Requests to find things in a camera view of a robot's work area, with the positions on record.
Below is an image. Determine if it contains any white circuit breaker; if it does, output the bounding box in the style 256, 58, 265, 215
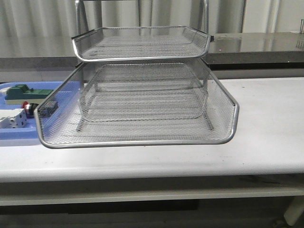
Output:
0, 108, 28, 129

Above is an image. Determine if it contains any dark steel back counter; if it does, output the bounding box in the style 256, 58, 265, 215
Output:
0, 32, 304, 70

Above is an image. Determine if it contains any white table leg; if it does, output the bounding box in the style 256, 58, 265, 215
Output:
284, 196, 304, 226

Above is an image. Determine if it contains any red emergency stop button switch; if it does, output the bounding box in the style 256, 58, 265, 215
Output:
21, 101, 58, 118

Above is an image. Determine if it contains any blue plastic tray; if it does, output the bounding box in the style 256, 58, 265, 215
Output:
0, 81, 81, 140

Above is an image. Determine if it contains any silver metal rack frame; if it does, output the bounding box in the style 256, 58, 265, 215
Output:
75, 0, 215, 133

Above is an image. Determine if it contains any green white electrical module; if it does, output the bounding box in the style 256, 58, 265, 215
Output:
5, 84, 53, 105

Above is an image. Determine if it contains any silver mesh tray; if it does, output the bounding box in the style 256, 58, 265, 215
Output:
34, 58, 239, 149
79, 63, 206, 123
72, 26, 211, 62

